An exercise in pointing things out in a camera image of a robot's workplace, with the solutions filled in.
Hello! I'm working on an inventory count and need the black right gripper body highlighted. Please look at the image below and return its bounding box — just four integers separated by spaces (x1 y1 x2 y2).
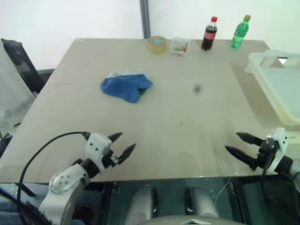
249 138 278 171

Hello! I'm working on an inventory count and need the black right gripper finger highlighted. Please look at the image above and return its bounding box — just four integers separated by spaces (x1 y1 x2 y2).
225 145 257 166
236 132 264 147

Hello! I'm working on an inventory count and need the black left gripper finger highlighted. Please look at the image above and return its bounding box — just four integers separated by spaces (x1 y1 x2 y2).
107 132 123 144
117 143 137 165

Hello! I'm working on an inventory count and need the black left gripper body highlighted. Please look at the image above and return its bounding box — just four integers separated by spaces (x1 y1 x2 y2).
102 150 120 168

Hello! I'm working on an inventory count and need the blue cloth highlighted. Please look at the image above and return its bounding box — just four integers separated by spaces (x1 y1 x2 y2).
100 68 154 104

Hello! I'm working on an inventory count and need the clear box of coloured clips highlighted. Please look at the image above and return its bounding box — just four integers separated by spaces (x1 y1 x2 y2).
168 36 191 57

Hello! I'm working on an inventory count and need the grey rounded leg cover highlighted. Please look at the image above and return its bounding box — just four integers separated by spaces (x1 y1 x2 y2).
125 185 158 225
185 186 220 219

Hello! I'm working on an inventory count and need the clear packing tape roll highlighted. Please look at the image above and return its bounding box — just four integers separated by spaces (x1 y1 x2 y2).
146 36 168 55

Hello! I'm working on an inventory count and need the green bottle with yellow cap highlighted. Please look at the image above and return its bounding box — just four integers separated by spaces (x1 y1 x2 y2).
229 15 252 49

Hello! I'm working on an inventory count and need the cola bottle with red cap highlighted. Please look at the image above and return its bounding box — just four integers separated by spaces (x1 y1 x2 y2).
201 16 219 52

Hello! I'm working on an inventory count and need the white crumpled cloth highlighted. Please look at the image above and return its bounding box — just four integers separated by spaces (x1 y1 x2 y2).
0 38 36 137

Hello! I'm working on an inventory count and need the black chair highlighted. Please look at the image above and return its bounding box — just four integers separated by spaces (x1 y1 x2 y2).
0 38 54 150

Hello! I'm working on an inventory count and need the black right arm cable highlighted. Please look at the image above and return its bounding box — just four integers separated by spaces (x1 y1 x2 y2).
261 151 278 203

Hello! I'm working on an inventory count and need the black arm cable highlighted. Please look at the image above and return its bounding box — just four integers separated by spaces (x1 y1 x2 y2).
261 151 278 203
17 132 91 225

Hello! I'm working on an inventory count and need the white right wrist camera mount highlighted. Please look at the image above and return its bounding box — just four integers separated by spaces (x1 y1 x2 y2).
266 127 288 175

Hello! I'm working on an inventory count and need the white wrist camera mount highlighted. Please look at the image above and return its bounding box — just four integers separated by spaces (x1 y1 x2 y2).
84 133 113 170
266 127 288 175

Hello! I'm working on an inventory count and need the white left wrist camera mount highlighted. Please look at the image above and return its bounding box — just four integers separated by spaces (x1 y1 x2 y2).
84 133 113 170

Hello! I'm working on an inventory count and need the thin white cable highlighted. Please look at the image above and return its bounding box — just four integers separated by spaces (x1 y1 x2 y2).
214 177 232 205

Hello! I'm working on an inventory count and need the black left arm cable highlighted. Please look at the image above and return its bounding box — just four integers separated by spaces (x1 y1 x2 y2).
17 132 91 225

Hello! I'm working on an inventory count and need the grey metal post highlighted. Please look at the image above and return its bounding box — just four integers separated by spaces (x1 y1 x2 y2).
140 0 151 39

